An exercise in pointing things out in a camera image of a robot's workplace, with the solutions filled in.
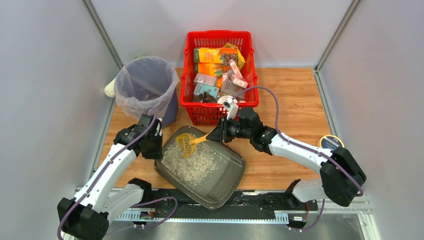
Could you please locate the yellow snack bag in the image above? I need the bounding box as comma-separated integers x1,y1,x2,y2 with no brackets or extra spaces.
223,42,246,70

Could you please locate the white tape roll in basket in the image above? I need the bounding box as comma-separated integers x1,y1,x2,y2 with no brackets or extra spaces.
217,95,238,105

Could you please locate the yellow litter scoop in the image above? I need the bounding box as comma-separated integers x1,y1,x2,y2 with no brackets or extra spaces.
175,133,209,158

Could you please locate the red plastic basket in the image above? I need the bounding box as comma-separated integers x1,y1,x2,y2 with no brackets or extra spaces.
179,30,260,127

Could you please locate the dark brown cloth in basket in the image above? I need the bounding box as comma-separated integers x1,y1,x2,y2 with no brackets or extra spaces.
192,91,217,104

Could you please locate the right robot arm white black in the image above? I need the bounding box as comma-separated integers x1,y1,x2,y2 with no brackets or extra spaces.
206,107,367,207

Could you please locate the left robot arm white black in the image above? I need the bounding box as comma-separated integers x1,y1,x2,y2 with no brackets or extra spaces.
56,114,163,240

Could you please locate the orange box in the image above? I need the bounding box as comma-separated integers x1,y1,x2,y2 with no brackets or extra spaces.
193,47,222,64
194,62,224,77

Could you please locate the grey litter box tray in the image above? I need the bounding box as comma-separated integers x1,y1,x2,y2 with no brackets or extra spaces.
154,125,246,210

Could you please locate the teal sponge box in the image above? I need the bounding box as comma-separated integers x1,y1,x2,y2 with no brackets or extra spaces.
193,83,220,98

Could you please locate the yellow tape roll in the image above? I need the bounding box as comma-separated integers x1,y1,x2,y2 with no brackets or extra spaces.
317,134,345,150

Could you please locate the orange box top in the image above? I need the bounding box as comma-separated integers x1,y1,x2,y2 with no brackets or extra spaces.
193,47,222,64

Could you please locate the purple trash bin with bag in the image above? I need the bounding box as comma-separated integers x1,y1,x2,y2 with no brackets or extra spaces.
103,56,180,127

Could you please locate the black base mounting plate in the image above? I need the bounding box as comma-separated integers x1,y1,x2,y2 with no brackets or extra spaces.
132,188,319,228

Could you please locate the grey pink box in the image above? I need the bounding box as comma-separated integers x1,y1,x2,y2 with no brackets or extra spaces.
193,72,218,87

